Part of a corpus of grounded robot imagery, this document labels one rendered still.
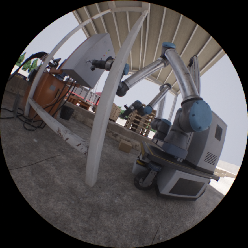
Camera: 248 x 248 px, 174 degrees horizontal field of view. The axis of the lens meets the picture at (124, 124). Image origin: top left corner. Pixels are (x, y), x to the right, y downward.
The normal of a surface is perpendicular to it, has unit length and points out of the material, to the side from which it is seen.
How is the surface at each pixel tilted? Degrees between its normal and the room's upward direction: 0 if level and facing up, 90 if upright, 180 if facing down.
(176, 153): 90
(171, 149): 90
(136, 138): 89
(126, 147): 90
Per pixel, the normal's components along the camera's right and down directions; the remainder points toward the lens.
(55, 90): 0.91, 0.41
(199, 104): -0.25, -0.04
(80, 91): 0.70, 0.30
